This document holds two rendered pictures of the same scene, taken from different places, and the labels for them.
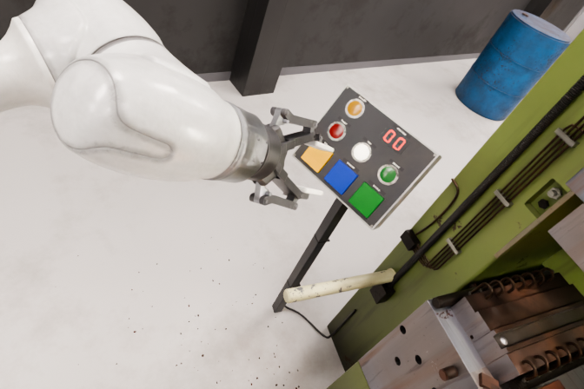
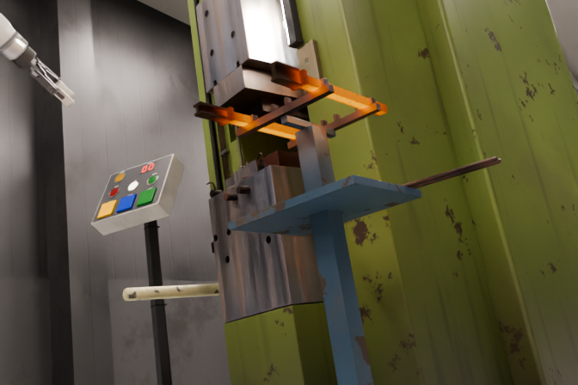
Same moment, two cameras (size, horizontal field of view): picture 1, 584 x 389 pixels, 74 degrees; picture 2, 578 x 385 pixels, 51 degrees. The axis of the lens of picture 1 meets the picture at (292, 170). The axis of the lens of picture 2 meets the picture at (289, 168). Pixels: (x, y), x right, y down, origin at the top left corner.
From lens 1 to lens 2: 214 cm
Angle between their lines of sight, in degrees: 59
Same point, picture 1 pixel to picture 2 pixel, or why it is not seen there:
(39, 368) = not seen: outside the picture
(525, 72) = not seen: hidden behind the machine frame
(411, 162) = (162, 166)
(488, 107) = not seen: hidden behind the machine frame
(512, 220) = (234, 154)
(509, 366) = (252, 165)
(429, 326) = (217, 205)
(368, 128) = (131, 176)
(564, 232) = (218, 100)
